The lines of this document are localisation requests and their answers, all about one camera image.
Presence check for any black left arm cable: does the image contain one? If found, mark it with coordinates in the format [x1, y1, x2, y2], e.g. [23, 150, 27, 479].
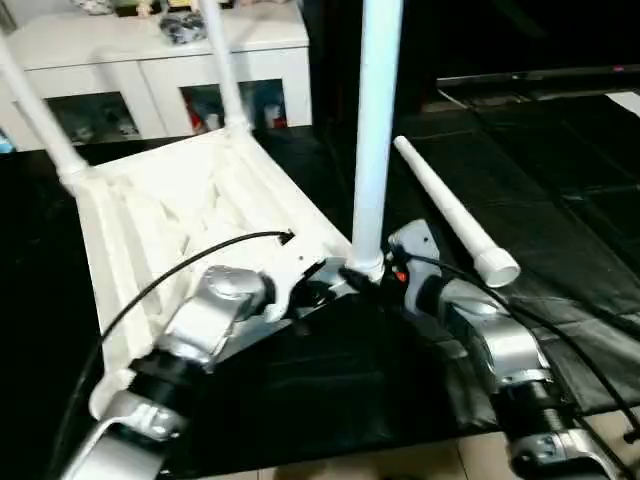
[50, 232, 296, 480]

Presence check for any white glass-door cabinet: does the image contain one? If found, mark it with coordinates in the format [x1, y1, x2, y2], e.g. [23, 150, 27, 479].
[0, 0, 311, 151]

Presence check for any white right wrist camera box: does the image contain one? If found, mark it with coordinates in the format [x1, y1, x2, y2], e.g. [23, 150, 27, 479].
[386, 220, 441, 276]

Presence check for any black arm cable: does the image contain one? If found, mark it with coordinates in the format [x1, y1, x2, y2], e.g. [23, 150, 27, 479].
[50, 232, 296, 480]
[395, 250, 640, 441]

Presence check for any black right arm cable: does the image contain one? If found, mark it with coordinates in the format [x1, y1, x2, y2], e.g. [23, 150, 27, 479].
[395, 250, 640, 441]

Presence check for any dark metal rail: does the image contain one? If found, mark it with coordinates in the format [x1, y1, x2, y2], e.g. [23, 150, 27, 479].
[435, 68, 640, 91]

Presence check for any red bottle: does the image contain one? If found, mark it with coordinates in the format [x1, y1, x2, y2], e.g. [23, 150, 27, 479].
[187, 98, 205, 134]

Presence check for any dark bundle on cabinet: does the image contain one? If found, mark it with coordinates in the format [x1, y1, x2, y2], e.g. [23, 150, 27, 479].
[160, 10, 211, 46]

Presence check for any spotted white mug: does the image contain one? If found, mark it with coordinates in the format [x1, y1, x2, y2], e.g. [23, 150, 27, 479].
[76, 0, 117, 15]

